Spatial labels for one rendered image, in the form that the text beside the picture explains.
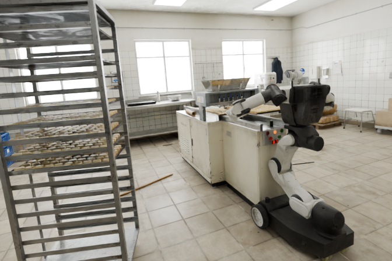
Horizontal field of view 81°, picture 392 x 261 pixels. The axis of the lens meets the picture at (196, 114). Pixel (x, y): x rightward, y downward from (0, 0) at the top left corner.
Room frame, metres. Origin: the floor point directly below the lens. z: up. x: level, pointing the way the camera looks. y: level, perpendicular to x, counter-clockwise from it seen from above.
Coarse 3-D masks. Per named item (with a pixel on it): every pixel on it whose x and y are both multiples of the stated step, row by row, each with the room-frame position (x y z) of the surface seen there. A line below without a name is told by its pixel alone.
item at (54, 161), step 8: (104, 152) 1.54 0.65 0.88; (32, 160) 1.47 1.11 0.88; (40, 160) 1.46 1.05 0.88; (48, 160) 1.45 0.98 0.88; (56, 160) 1.43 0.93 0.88; (64, 160) 1.42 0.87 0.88; (72, 160) 1.41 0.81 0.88; (80, 160) 1.40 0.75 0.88; (88, 160) 1.39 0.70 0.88; (96, 160) 1.37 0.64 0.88; (104, 160) 1.36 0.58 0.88; (16, 168) 1.33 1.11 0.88; (24, 168) 1.32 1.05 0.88; (32, 168) 1.33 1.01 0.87
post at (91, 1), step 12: (96, 24) 1.30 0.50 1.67; (96, 36) 1.30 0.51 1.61; (96, 48) 1.30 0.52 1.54; (96, 60) 1.30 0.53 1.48; (108, 120) 1.30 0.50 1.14; (108, 132) 1.30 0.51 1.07; (108, 144) 1.30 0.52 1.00; (108, 156) 1.30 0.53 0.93; (120, 204) 1.32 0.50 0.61; (120, 216) 1.30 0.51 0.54; (120, 228) 1.30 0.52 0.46; (120, 240) 1.30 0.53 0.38
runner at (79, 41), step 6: (12, 42) 1.29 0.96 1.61; (18, 42) 1.29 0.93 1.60; (24, 42) 1.30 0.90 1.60; (30, 42) 1.30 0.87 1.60; (36, 42) 1.30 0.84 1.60; (42, 42) 1.30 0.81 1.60; (48, 42) 1.31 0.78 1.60; (54, 42) 1.31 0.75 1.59; (60, 42) 1.31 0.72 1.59; (66, 42) 1.32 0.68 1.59; (72, 42) 1.32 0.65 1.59; (78, 42) 1.32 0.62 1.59; (84, 42) 1.32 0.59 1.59; (90, 42) 1.33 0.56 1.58; (0, 48) 1.29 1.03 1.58; (6, 48) 1.30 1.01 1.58; (12, 48) 1.31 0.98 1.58
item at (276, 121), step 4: (244, 116) 2.73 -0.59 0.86; (248, 116) 2.65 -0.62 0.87; (252, 116) 2.59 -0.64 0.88; (256, 116) 2.51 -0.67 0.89; (260, 116) 2.44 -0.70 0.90; (264, 116) 2.40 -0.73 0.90; (260, 120) 2.45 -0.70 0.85; (264, 120) 2.38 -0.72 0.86; (268, 120) 2.32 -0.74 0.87; (272, 120) 2.26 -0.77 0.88; (276, 120) 2.20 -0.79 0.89; (280, 120) 2.15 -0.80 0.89; (276, 124) 2.20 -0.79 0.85; (280, 124) 2.16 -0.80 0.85; (284, 124) 2.10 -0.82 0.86
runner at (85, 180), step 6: (66, 180) 1.31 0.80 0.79; (72, 180) 1.31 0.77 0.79; (78, 180) 1.31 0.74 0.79; (84, 180) 1.31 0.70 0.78; (90, 180) 1.32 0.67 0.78; (96, 180) 1.32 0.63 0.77; (102, 180) 1.32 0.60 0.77; (12, 186) 1.28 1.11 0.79; (18, 186) 1.28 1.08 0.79; (24, 186) 1.28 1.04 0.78; (30, 186) 1.29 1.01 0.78; (36, 186) 1.29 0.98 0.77; (42, 186) 1.29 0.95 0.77
